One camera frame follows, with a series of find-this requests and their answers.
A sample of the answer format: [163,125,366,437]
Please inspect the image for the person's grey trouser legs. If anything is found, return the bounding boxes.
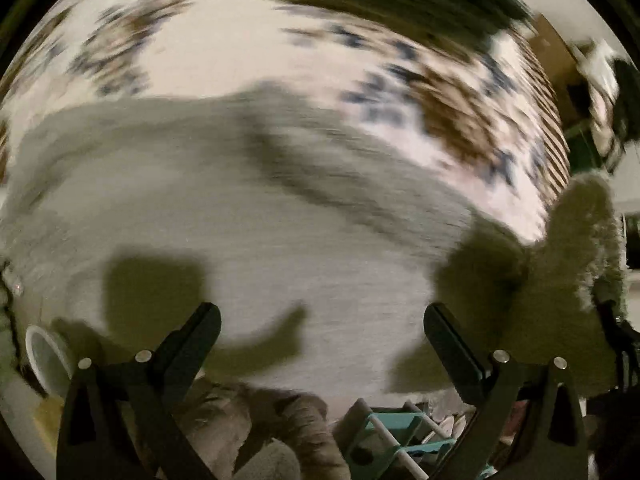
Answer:
[174,377,352,479]

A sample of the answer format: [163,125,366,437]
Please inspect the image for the white cup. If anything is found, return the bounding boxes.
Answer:
[25,325,77,399]

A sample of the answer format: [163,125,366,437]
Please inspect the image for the teal white drying rack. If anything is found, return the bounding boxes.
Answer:
[332,399,468,480]

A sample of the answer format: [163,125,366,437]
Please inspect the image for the floral bed blanket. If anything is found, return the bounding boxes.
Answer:
[1,0,568,241]

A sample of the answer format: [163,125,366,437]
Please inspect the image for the grey fleece pants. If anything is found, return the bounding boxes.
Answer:
[1,84,625,396]

